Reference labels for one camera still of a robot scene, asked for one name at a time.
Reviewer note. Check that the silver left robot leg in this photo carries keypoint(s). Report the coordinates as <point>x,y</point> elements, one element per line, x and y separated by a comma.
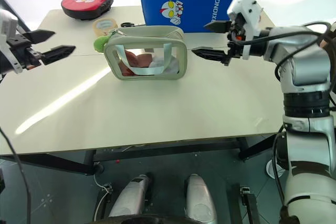
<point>131,197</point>

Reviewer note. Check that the silver right robot leg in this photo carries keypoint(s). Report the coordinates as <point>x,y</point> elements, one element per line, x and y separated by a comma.
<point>199,200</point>

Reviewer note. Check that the clear beige-trimmed toiletry pouch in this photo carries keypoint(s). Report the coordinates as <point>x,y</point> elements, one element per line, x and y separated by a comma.
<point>173,51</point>

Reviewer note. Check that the dark rounded robot waist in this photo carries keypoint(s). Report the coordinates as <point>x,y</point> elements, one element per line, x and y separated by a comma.
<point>157,219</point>

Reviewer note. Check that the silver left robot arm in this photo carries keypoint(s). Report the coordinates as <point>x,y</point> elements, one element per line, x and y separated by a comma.
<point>6,23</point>

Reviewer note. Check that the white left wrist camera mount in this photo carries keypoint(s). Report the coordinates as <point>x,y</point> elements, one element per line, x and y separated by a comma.
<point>10,56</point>

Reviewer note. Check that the silver robot leg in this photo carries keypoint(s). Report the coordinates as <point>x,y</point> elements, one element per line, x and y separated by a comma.
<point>199,200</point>
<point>131,197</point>

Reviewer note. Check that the raw red meat pieces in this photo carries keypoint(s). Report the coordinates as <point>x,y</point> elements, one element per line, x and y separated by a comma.
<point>134,60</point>

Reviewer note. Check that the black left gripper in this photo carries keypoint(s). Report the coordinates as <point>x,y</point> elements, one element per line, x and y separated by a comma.
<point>22,51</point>

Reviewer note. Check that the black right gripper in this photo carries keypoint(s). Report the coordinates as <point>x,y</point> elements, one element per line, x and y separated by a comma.
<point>236,43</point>

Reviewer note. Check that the red black punch mitt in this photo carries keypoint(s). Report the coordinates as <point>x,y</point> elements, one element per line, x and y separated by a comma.
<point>84,1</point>

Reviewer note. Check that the clear packing tape roll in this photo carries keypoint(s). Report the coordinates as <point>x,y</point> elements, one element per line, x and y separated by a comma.
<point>103,26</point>

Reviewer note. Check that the black metal table frame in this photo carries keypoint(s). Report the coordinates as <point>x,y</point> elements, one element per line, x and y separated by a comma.
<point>168,148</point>

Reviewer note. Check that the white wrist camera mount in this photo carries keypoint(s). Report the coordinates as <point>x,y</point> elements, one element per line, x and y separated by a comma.
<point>10,56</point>
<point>248,9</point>

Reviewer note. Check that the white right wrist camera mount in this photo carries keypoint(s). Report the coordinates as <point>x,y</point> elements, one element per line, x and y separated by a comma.
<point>248,9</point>

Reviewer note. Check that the blue cartoon kick pad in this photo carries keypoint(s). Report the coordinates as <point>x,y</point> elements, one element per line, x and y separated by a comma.
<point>183,3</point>

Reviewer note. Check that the green plush zipper charm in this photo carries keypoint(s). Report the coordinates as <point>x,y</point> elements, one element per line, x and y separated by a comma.
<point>100,44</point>

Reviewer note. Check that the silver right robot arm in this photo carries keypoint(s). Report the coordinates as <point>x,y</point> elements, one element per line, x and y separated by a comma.
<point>304,77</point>

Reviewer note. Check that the white round floor socket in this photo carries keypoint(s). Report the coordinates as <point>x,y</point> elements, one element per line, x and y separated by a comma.
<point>275,169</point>

